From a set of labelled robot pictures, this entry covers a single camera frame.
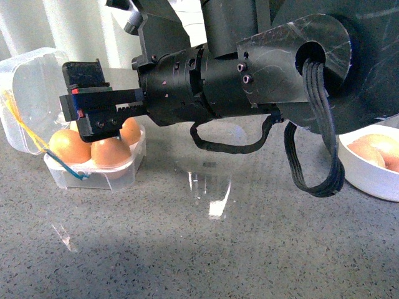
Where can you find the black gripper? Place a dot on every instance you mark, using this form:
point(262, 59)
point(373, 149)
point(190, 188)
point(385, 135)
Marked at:
point(170, 85)

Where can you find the blue rubber band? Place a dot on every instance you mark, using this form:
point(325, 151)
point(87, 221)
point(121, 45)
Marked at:
point(66, 167)

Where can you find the brown egg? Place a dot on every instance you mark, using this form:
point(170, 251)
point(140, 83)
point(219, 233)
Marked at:
point(69, 147)
point(386, 146)
point(392, 163)
point(110, 152)
point(130, 131)
point(73, 126)
point(368, 153)

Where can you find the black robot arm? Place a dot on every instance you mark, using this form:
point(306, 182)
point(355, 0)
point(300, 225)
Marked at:
point(251, 64)

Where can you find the clear plastic egg box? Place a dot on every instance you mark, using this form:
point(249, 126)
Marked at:
point(36, 81)

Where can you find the white round bowl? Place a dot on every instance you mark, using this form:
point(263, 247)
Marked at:
point(371, 179)

